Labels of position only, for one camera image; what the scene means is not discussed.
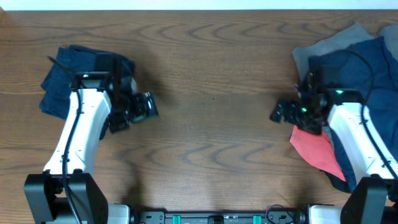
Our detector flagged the dark navy blue shorts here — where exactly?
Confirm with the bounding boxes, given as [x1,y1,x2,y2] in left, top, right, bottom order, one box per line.
[39,45,136,119]

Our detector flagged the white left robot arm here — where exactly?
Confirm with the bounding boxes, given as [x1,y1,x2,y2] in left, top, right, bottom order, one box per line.
[24,72,158,223]

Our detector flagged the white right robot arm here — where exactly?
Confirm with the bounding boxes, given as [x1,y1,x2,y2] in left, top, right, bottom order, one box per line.
[269,88,397,223]

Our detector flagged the red garment on pile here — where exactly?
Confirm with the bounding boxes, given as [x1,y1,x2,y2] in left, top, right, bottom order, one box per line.
[290,126,346,182]

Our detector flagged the navy blue garment on pile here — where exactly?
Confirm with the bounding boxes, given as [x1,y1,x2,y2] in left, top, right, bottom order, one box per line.
[308,37,397,192]

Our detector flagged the black garment under pile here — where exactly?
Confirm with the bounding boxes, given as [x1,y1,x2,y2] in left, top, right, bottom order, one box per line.
[324,171,351,194]

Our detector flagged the grey garment on pile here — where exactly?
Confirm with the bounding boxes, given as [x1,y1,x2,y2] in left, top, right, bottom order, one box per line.
[292,23,397,80]

